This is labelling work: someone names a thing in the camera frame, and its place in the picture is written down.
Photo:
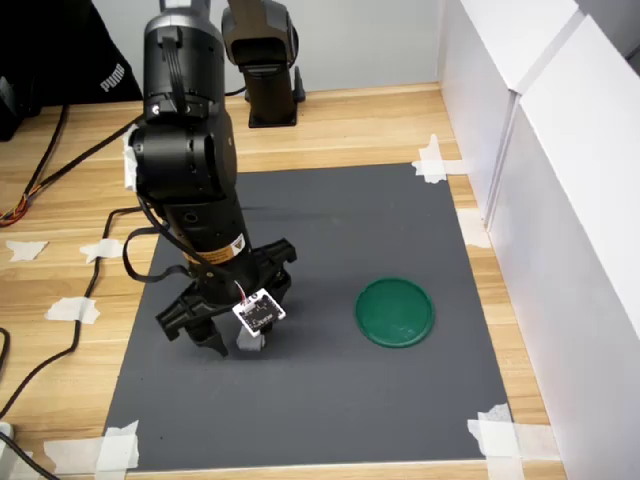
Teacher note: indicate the white camera circuit board box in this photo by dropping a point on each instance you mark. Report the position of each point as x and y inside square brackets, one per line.
[260, 312]

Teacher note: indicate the black device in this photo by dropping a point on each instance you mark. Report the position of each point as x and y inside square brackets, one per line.
[12, 110]

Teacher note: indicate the white partition joining profile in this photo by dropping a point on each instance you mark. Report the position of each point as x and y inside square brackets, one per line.
[500, 160]

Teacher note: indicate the white masking tape piece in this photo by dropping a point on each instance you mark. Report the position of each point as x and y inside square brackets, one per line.
[475, 230]
[500, 440]
[65, 310]
[117, 450]
[432, 170]
[25, 250]
[107, 248]

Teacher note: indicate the small white plastic terminal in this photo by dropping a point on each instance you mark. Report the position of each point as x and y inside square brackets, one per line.
[250, 344]

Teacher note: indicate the white partition panel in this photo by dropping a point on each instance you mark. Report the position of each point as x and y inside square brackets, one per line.
[475, 100]
[575, 250]

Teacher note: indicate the person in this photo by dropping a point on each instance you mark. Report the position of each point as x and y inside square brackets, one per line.
[75, 50]

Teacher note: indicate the white crumpled wrap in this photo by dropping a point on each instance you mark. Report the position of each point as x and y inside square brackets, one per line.
[130, 165]

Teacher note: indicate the small white bracket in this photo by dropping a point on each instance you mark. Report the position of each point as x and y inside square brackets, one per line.
[6, 430]

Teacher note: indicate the round green lid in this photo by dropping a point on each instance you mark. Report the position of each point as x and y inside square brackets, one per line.
[394, 312]

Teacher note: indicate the dark grey mat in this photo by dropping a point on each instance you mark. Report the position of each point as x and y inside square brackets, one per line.
[350, 225]

